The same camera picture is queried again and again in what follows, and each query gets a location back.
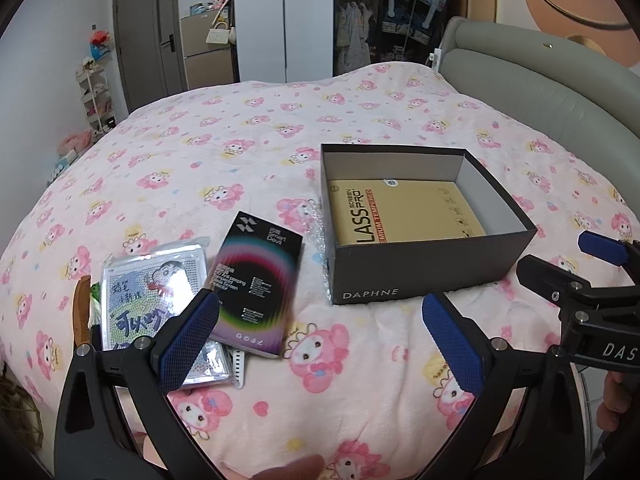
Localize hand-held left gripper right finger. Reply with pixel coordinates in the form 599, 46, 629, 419
421, 291, 596, 480

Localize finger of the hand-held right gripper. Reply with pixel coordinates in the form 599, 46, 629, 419
577, 230, 640, 286
516, 255, 601, 312

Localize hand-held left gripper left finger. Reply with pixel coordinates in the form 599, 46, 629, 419
54, 290, 223, 480

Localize dark grey shoe box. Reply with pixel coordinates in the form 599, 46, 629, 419
320, 143, 538, 307

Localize diamond painting kit packet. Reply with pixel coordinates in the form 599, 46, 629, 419
100, 242, 236, 391

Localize black iridescent box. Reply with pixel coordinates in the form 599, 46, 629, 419
206, 211, 305, 359

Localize person's right hand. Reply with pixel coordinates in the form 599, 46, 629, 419
596, 372, 640, 433

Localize person's left hand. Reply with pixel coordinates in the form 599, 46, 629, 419
247, 454, 326, 480

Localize wooden comb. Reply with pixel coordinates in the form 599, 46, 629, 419
72, 275, 94, 348

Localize yellow screen protector packet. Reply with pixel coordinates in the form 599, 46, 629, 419
327, 178, 488, 252

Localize clear bubble wrap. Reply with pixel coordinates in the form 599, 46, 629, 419
295, 200, 335, 306

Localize grey-green padded headboard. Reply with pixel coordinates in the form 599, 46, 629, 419
440, 16, 640, 196

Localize pink printed blanket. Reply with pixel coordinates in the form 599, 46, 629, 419
0, 60, 640, 480

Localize white shelf rack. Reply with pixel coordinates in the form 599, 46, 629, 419
75, 57, 118, 133

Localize beige drawer cabinet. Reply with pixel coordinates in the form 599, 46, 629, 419
180, 12, 238, 91

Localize glass display cabinet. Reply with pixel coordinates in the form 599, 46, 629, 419
332, 0, 456, 68

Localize grey door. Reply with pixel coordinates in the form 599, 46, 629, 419
112, 0, 188, 113

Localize white wardrobe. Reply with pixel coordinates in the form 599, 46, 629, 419
234, 0, 336, 83

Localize plush toys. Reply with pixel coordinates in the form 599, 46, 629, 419
190, 0, 234, 17

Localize white watch strap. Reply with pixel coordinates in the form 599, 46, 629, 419
227, 347, 249, 391

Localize round orange wall decoration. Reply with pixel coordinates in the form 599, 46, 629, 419
520, 0, 640, 56

